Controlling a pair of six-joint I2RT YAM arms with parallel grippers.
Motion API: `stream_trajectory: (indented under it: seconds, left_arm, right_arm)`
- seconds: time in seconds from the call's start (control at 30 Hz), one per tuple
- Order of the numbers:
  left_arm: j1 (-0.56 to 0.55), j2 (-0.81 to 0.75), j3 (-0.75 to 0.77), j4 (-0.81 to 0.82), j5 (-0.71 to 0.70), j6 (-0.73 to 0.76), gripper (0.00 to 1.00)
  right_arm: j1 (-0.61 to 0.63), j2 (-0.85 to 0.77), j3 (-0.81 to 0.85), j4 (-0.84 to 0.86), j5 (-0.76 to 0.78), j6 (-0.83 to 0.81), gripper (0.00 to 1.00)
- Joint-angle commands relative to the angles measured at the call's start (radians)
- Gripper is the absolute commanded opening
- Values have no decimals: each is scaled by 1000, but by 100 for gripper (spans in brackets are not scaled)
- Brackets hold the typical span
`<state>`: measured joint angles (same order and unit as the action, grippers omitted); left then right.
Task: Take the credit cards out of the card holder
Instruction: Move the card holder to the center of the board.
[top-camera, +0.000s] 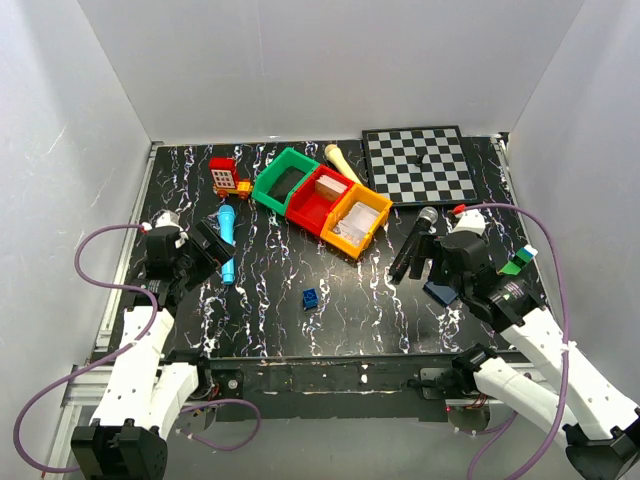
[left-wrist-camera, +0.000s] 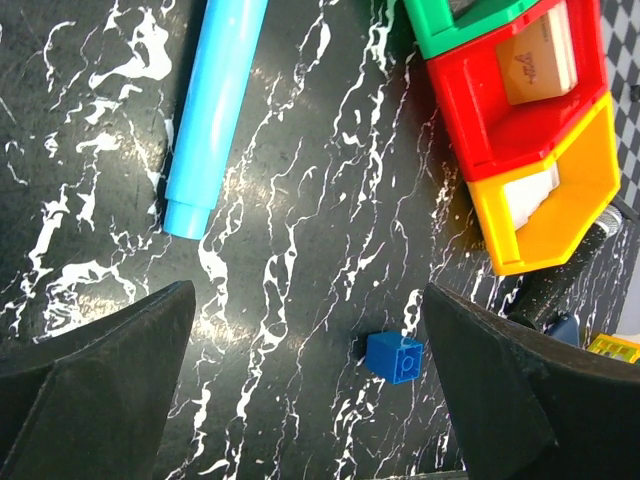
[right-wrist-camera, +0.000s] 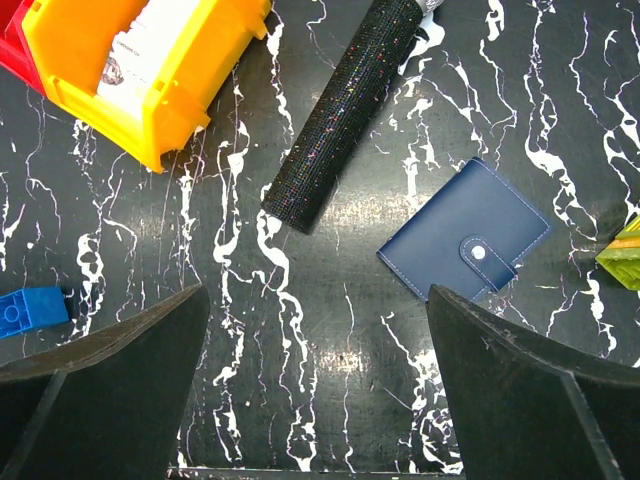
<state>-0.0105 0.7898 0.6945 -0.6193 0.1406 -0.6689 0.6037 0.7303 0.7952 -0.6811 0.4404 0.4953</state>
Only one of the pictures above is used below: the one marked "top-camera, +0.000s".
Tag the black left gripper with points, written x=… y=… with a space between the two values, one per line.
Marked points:
x=201 y=248

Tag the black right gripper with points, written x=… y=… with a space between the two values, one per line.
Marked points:
x=432 y=255

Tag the navy blue card holder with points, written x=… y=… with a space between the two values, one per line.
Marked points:
x=444 y=295

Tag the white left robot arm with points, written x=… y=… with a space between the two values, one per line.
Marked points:
x=127 y=434

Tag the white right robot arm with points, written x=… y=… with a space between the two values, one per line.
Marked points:
x=597 y=425

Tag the white cards stack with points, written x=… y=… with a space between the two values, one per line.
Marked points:
x=356 y=224

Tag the black silver microphone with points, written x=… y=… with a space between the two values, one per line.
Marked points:
x=427 y=217

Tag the blue toy microphone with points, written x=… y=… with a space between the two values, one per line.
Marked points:
x=226 y=219

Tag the red yellow toy train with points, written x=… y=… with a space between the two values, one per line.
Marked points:
x=226 y=179

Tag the yellow plastic bin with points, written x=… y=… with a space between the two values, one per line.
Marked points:
x=357 y=193

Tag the black white chessboard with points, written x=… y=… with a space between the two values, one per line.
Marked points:
x=444 y=179

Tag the blue lego brick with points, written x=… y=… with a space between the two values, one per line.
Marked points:
x=310 y=299

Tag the green lego brick stack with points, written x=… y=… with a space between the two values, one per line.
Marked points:
x=519 y=261

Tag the red plastic bin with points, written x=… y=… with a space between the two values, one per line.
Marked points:
x=307 y=208

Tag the green plastic bin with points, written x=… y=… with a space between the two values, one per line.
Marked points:
x=288 y=157

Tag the cream toy microphone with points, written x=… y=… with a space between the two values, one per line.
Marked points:
x=335 y=156

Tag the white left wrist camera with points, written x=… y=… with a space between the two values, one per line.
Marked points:
x=166 y=221

